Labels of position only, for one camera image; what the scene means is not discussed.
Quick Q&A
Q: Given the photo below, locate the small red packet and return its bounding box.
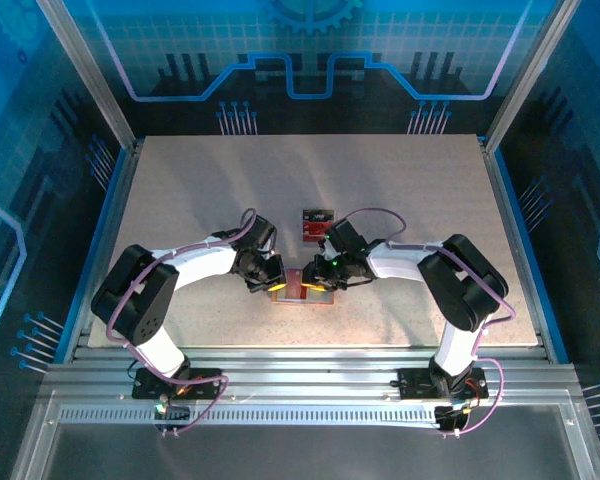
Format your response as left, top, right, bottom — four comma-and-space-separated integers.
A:
298, 207, 339, 246

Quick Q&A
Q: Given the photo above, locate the blue table edge strip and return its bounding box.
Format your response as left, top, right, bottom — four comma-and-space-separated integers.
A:
489, 147, 571, 365
53, 147, 132, 365

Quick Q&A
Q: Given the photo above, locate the small black controller box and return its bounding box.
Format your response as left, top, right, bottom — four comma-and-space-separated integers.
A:
433, 402, 474, 435
152, 399, 191, 434

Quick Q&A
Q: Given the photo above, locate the grey metal panel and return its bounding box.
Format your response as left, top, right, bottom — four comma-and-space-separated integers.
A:
44, 404, 581, 480

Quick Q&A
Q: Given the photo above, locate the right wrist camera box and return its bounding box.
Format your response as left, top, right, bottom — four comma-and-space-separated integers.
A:
317, 219, 367, 261

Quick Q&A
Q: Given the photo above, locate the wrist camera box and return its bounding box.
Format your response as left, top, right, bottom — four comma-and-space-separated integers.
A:
317, 219, 367, 261
242, 214, 280, 254

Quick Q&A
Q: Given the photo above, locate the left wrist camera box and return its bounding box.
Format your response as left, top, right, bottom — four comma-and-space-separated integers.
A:
242, 214, 280, 254

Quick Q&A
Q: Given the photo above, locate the aluminium mounting rail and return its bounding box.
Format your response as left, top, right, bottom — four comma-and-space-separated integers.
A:
39, 344, 581, 409

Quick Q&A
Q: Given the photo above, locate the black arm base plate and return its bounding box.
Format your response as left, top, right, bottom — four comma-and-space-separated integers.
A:
396, 367, 490, 401
131, 367, 225, 401

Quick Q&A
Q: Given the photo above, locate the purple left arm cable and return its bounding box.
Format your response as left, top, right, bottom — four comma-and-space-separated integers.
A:
107, 207, 259, 440

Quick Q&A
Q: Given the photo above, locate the slotted cable duct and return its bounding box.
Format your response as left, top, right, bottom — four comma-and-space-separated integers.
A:
58, 407, 444, 426

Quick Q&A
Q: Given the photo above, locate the aluminium side rail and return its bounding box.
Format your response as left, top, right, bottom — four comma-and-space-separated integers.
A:
72, 139, 146, 351
479, 135, 552, 351

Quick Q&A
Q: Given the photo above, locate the aluminium frame post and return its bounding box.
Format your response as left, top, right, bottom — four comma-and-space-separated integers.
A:
482, 0, 584, 151
33, 0, 144, 151

